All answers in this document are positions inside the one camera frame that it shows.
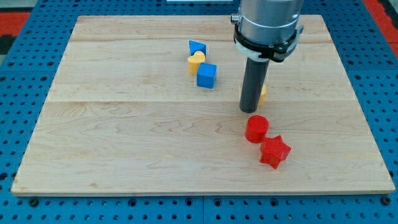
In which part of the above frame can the yellow hexagon block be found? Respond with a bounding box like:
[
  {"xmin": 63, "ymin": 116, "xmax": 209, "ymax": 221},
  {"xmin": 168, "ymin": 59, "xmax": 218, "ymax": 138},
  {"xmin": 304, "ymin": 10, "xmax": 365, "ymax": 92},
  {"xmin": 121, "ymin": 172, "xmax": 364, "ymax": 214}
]
[{"xmin": 258, "ymin": 85, "xmax": 266, "ymax": 106}]

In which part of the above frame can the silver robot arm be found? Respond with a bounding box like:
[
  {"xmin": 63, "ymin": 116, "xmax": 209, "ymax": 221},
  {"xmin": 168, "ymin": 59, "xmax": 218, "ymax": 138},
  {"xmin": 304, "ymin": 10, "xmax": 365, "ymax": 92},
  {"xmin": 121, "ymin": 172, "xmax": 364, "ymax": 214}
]
[{"xmin": 231, "ymin": 0, "xmax": 303, "ymax": 45}]

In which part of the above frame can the yellow heart block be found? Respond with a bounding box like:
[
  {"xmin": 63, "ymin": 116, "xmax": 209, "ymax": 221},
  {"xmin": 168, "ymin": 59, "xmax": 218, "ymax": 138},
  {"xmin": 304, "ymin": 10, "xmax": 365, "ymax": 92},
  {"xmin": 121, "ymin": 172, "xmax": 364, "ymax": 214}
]
[{"xmin": 187, "ymin": 51, "xmax": 206, "ymax": 75}]

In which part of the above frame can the blue cube block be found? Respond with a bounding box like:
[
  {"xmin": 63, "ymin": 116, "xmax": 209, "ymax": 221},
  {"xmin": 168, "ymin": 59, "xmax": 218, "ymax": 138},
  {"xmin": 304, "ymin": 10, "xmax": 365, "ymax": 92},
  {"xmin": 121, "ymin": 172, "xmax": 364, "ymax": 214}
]
[{"xmin": 197, "ymin": 63, "xmax": 217, "ymax": 89}]

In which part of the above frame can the red cylinder block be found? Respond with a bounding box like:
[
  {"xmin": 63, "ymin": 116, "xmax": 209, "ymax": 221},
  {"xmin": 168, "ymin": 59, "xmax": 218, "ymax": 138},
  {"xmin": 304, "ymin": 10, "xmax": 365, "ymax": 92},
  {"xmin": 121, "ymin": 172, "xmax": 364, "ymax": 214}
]
[{"xmin": 244, "ymin": 115, "xmax": 269, "ymax": 143}]

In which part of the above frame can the light wooden board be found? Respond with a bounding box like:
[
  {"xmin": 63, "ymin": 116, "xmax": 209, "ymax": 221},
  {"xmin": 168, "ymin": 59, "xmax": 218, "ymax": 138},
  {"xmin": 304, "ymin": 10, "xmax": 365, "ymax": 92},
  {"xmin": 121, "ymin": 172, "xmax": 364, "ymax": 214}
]
[{"xmin": 11, "ymin": 15, "xmax": 395, "ymax": 197}]

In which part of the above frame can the blue triangle block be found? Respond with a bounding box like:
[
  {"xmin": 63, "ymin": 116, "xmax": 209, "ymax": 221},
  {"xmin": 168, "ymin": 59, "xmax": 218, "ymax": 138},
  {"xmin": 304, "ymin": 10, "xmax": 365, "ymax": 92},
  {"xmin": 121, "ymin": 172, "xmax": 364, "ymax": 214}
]
[{"xmin": 188, "ymin": 40, "xmax": 206, "ymax": 55}]

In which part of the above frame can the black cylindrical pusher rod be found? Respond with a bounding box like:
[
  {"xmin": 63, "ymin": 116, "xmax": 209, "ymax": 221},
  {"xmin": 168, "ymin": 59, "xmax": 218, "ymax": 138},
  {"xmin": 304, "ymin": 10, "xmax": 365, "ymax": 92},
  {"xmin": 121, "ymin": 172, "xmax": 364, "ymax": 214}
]
[{"xmin": 239, "ymin": 58, "xmax": 269, "ymax": 113}]

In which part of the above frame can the red star block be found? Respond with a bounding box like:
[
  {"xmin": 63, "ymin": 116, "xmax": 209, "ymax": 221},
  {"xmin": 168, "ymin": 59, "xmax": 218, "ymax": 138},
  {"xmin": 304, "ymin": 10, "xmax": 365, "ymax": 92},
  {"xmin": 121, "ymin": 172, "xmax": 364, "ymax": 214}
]
[{"xmin": 259, "ymin": 135, "xmax": 291, "ymax": 169}]

